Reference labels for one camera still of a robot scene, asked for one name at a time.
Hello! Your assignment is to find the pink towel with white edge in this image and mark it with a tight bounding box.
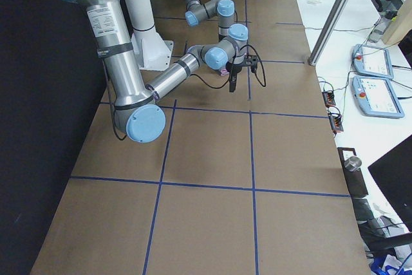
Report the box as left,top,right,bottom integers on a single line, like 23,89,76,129
219,68,229,77

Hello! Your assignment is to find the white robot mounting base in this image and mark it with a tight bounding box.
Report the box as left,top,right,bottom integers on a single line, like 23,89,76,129
125,0,172,71

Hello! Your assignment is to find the black power strip upper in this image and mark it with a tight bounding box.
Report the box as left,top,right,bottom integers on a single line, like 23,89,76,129
322,90,336,108

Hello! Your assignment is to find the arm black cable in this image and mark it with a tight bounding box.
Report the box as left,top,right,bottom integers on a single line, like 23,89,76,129
106,43,268,142

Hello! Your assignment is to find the aluminium frame post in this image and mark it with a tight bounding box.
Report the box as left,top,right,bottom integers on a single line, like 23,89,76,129
308,0,348,66

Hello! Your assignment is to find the teach pendant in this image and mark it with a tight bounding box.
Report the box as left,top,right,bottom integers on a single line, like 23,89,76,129
352,44,394,79
352,75,404,119

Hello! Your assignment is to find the upper teach pendant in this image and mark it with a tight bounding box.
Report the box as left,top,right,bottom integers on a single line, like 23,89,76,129
352,44,394,79

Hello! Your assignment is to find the silver metal cylinder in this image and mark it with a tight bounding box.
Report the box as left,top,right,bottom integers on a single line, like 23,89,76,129
344,156,362,172

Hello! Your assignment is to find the lower teach pendant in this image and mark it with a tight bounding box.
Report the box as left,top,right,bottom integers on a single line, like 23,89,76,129
352,75,404,119

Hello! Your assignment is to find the black computer monitor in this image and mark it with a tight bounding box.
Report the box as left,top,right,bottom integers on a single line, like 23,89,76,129
368,137,412,230

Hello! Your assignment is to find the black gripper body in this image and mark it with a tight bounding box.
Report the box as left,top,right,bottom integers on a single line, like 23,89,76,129
225,55,259,75

